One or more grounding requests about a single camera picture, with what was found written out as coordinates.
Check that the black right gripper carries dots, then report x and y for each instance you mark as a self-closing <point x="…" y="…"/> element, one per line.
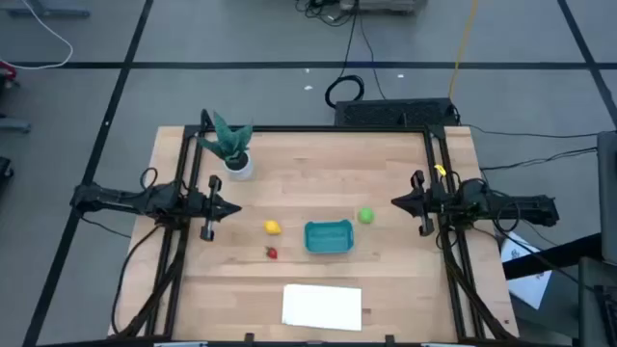
<point x="424" y="205"/>

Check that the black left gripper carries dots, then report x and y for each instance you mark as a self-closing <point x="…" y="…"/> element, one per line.
<point x="208" y="207"/>

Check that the green lime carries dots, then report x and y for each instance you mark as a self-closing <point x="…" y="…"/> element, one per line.
<point x="366" y="215"/>

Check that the yellow lemon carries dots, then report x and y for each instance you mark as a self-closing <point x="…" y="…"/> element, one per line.
<point x="272" y="227"/>

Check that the red strawberry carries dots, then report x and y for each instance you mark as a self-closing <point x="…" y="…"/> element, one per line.
<point x="273" y="253"/>

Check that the teal plastic tupperware container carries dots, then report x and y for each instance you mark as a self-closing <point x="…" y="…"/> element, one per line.
<point x="328" y="238"/>

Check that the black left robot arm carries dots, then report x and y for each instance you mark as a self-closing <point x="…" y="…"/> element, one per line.
<point x="120" y="200"/>

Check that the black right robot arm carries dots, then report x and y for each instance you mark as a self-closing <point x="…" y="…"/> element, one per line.
<point x="520" y="207"/>

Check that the yellow tag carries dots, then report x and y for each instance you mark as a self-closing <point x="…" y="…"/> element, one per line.
<point x="439" y="169"/>

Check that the snake plant in white pot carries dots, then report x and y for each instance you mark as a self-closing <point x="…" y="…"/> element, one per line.
<point x="231" y="144"/>

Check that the black table clamp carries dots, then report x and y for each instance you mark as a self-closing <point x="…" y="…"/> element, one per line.
<point x="249" y="337"/>
<point x="390" y="339"/>

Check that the white printed paper sheet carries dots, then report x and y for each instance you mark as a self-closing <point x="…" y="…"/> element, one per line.
<point x="530" y="289"/>

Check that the black metal bar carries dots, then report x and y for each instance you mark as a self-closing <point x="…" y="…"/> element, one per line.
<point x="554" y="255"/>

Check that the grey equipment base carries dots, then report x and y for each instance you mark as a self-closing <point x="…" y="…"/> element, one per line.
<point x="381" y="5"/>

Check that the grey cabinet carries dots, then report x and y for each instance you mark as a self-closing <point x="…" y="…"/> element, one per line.
<point x="608" y="193"/>

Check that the black floor object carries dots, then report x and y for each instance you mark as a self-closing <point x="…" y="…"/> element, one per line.
<point x="5" y="168"/>

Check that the grey furniture foot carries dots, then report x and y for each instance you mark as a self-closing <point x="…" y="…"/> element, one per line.
<point x="14" y="125"/>

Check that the red object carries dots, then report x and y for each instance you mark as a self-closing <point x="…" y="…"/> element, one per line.
<point x="7" y="71"/>

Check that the grey furniture base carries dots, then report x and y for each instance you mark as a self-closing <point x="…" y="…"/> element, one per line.
<point x="48" y="10"/>

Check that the black aluminium table frame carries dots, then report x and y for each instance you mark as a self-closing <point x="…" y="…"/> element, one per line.
<point x="308" y="128"/>

